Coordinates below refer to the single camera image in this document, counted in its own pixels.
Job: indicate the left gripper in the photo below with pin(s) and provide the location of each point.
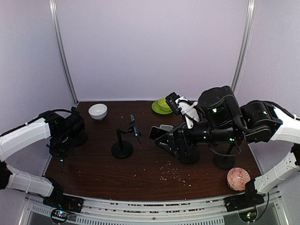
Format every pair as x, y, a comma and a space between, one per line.
69, 152

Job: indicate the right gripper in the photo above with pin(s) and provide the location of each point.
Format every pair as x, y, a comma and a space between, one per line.
173, 137

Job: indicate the black phone stand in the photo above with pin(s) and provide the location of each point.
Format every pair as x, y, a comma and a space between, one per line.
80, 139
122, 149

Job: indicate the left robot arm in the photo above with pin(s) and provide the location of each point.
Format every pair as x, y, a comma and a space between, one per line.
64, 133

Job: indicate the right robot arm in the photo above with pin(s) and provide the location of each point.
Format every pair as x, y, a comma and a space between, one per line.
216, 118

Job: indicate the white folding phone stand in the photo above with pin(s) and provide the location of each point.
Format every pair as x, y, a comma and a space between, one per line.
166, 127

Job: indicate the white phone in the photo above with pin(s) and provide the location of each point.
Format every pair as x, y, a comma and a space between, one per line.
156, 132

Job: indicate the black stand right centre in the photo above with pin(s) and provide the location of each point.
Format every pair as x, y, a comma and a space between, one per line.
189, 157

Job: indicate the teal phone middle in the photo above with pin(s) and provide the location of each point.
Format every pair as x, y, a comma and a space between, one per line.
134, 129

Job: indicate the far right black stand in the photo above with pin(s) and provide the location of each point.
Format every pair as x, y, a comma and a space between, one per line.
223, 161

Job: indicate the green plate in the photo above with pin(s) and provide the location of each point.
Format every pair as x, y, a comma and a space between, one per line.
156, 108

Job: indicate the green bowl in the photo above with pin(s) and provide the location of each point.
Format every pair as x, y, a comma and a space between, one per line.
163, 104

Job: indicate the white bowl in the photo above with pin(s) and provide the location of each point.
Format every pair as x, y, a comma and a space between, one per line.
98, 111

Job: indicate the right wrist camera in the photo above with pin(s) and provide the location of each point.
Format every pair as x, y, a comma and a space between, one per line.
170, 100

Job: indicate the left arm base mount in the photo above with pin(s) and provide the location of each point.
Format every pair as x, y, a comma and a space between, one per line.
64, 210

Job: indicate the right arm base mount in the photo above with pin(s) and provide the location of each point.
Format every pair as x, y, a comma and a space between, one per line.
245, 205

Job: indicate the left aluminium frame post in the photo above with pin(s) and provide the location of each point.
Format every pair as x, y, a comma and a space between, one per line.
62, 55

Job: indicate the aluminium frame post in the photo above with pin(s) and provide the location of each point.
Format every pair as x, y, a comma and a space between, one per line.
62, 55
245, 44

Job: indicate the right aluminium frame post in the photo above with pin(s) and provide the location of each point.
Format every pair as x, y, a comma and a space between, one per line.
245, 44

